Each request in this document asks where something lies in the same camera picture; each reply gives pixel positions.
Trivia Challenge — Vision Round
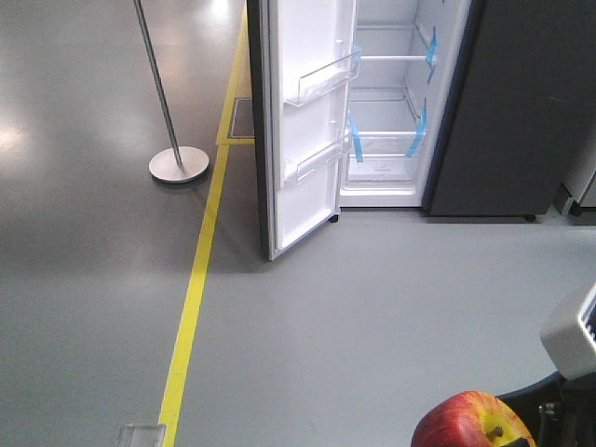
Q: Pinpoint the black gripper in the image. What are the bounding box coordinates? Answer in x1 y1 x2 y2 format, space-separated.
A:
499 372 595 446

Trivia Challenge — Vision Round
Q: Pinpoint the red yellow apple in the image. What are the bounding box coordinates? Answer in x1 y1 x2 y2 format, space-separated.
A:
411 391 536 447

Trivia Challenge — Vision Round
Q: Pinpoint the fridge door with white liner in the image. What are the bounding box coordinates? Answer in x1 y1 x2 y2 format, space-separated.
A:
246 1 357 261

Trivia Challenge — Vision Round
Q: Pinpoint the dark grey fridge body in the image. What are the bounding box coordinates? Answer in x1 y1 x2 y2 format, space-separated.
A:
340 1 595 219

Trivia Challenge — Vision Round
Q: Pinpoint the clear lower door bin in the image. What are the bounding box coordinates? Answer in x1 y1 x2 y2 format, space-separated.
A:
283 134 348 185

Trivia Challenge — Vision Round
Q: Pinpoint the clear door bin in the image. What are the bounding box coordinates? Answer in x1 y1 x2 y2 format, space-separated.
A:
283 46 361 107
283 134 348 185

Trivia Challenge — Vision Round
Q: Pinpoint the clear upper door bin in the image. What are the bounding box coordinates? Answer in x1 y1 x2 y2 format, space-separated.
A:
283 46 361 107

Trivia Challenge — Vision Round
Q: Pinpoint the black floor sign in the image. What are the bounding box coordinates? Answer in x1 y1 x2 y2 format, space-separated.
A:
228 97 254 139

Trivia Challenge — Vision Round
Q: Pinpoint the yellow floor tape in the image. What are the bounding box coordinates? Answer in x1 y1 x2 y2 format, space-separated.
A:
158 7 254 446

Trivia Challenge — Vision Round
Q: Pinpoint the silver floor stand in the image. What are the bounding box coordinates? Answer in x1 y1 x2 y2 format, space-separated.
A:
132 0 210 184

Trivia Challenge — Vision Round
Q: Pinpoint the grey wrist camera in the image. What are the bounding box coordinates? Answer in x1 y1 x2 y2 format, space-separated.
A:
539 282 595 380

